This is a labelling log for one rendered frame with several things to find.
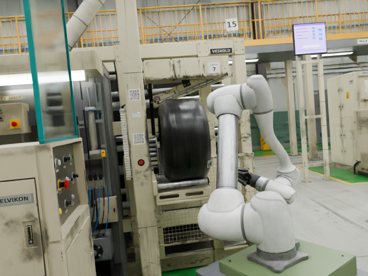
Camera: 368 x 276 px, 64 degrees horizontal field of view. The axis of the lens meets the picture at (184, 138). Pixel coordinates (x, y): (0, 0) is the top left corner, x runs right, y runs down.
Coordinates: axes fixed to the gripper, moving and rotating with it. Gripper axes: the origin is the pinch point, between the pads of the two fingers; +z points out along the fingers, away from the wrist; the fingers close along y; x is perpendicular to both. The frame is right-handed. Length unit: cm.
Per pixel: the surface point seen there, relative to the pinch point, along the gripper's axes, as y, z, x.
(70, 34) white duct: -63, 134, -7
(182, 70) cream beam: -37, 68, 40
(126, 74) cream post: -45, 77, -7
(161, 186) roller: 15.6, 33.7, -24.2
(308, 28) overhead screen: 5, 102, 439
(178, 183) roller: 15.2, 26.7, -15.9
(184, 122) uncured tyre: -24.2, 30.5, -4.3
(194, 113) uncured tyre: -27.1, 29.5, 4.3
